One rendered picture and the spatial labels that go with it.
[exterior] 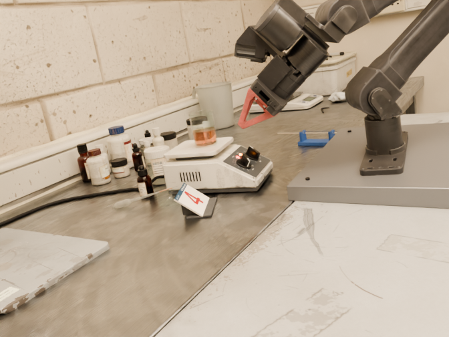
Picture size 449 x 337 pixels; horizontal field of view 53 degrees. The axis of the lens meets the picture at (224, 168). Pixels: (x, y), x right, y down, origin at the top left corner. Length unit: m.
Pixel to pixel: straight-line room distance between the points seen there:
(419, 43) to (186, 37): 1.05
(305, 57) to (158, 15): 0.92
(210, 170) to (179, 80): 0.81
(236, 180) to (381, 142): 0.28
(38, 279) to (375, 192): 0.53
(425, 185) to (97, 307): 0.50
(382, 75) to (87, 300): 0.58
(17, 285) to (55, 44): 0.75
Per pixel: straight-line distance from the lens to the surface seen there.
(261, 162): 0.95
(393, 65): 0.84
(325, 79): 1.95
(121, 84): 1.44
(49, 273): 0.72
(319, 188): 0.79
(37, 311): 0.65
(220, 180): 0.89
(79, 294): 0.66
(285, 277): 0.58
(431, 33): 0.87
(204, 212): 0.81
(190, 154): 0.91
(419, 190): 0.75
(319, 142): 1.17
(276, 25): 0.76
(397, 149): 0.86
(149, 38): 1.57
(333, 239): 0.67
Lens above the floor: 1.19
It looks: 16 degrees down
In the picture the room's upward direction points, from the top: 9 degrees counter-clockwise
